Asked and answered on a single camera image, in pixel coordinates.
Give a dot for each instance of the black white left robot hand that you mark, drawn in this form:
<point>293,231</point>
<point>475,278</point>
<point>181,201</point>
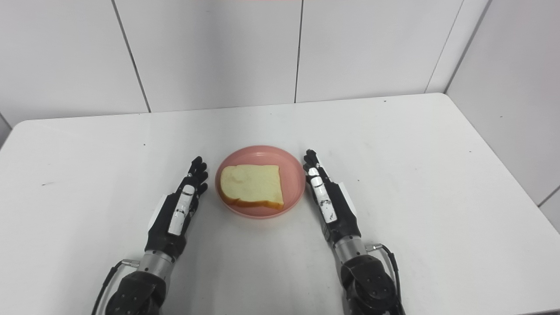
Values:
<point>164,238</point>

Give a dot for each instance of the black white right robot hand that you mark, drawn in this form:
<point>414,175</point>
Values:
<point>343,218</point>

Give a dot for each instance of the pink round plate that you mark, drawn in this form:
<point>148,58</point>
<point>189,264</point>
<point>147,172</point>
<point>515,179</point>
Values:
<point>291,175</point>

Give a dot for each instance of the slice of white bread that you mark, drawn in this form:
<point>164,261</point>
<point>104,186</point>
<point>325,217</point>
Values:
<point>253,183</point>

